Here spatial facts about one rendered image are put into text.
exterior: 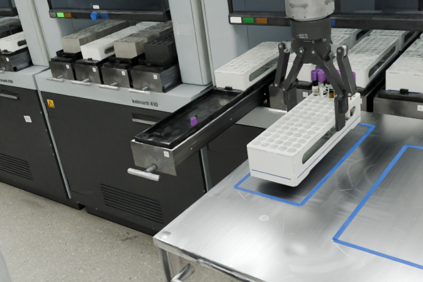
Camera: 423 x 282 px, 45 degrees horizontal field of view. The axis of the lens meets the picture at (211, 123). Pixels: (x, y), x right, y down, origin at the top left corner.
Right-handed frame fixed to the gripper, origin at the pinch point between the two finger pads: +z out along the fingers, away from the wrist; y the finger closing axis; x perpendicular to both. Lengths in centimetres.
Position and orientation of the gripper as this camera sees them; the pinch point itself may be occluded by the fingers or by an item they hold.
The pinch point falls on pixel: (315, 114)
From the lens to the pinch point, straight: 105.5
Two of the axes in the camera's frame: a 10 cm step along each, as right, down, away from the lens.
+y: 7.9, 1.6, -6.0
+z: 1.3, 9.0, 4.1
